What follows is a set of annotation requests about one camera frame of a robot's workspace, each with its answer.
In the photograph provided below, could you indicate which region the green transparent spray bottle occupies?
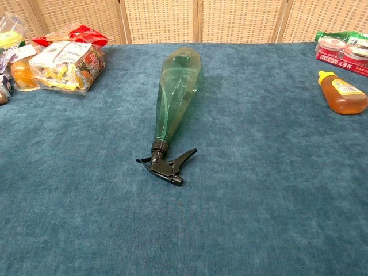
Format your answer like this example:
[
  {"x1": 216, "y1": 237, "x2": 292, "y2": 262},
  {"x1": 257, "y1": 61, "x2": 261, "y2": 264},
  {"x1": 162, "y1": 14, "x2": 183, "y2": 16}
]
[{"x1": 135, "y1": 48, "x2": 205, "y2": 187}]

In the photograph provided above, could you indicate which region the amber honey squeeze bottle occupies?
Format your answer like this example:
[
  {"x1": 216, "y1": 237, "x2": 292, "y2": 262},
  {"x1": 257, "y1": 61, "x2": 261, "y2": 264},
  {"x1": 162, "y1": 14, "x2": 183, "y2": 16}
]
[{"x1": 317, "y1": 70, "x2": 368, "y2": 116}]

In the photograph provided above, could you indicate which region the blue velvet tablecloth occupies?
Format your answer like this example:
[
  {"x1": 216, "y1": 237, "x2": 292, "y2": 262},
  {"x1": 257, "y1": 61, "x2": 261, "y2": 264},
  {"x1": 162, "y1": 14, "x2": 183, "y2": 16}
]
[{"x1": 0, "y1": 42, "x2": 368, "y2": 276}]

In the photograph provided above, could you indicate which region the woven rattan folding screen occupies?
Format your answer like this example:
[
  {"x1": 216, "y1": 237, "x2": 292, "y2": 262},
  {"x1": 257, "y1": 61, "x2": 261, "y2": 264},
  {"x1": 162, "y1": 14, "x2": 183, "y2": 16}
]
[{"x1": 0, "y1": 0, "x2": 368, "y2": 45}]

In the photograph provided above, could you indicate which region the clear bag of sachets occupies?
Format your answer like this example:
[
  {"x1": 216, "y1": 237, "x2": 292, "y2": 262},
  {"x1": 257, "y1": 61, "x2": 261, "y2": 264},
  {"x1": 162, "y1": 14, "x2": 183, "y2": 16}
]
[{"x1": 28, "y1": 40, "x2": 106, "y2": 96}]

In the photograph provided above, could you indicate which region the red snack bag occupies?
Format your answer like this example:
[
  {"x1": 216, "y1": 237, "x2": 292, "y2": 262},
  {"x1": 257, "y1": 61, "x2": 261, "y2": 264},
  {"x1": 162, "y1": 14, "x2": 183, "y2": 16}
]
[{"x1": 31, "y1": 24, "x2": 109, "y2": 48}]

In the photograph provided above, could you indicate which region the orange jelly cup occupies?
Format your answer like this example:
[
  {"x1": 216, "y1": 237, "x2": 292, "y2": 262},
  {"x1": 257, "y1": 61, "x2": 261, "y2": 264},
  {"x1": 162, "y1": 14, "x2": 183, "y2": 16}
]
[{"x1": 10, "y1": 59, "x2": 40, "y2": 92}]

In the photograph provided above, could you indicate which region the red triple cup pack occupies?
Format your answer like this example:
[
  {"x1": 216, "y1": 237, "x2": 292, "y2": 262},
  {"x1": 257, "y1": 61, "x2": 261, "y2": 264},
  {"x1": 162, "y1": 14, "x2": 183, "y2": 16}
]
[{"x1": 315, "y1": 37, "x2": 368, "y2": 76}]

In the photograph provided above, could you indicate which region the dark printed packet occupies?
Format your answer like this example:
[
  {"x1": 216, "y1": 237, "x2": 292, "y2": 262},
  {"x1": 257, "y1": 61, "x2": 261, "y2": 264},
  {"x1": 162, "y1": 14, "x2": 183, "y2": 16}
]
[{"x1": 0, "y1": 73, "x2": 14, "y2": 106}]

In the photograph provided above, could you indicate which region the green snack package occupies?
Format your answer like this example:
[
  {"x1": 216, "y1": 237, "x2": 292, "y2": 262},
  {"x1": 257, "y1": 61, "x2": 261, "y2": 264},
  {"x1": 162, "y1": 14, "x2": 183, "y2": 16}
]
[{"x1": 315, "y1": 30, "x2": 368, "y2": 47}]

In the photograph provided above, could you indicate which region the clear bag with yellow item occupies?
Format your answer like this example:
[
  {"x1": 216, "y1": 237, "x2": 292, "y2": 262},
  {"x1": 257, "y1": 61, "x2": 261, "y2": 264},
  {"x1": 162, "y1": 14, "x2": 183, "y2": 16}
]
[{"x1": 0, "y1": 12, "x2": 29, "y2": 58}]

